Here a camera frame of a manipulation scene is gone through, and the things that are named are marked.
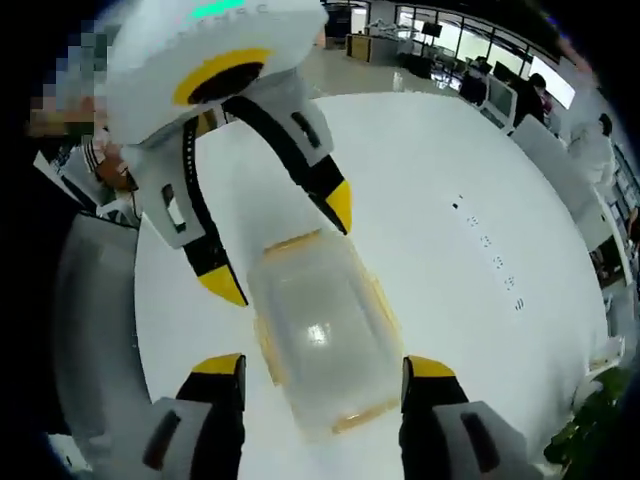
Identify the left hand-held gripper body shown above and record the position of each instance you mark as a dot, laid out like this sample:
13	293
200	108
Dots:
150	60

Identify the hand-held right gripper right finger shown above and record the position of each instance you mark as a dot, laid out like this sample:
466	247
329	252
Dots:
430	430

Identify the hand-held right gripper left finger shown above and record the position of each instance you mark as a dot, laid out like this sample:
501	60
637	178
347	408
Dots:
210	430

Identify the clear container with yellow buckle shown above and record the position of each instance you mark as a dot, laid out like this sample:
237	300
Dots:
320	310

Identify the person's left hand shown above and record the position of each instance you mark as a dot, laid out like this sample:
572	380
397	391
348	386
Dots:
115	165

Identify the wooden cabinet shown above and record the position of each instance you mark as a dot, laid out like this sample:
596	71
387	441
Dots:
360	47

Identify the green potted plant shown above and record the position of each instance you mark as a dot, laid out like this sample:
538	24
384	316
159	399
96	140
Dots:
590	430

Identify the small dark monitor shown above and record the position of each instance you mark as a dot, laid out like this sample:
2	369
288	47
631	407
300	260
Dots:
432	28

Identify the large white chair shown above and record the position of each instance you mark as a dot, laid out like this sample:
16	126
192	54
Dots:
560	170

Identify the bright wall screen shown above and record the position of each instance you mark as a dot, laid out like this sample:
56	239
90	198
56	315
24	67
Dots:
550	80

